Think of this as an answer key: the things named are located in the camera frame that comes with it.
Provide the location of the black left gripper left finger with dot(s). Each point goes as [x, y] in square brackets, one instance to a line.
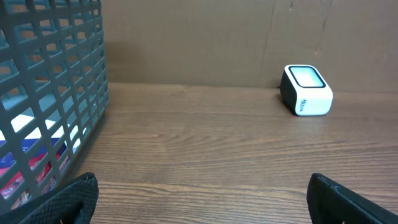
[75, 202]

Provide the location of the red purple sanitary pad pack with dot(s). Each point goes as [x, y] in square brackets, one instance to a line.
[31, 167]

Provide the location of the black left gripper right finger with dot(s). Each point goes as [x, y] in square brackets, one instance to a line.
[331, 202]

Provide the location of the dark grey plastic basket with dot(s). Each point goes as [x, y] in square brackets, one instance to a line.
[54, 79]

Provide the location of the white barcode scanner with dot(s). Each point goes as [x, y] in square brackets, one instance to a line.
[304, 91]

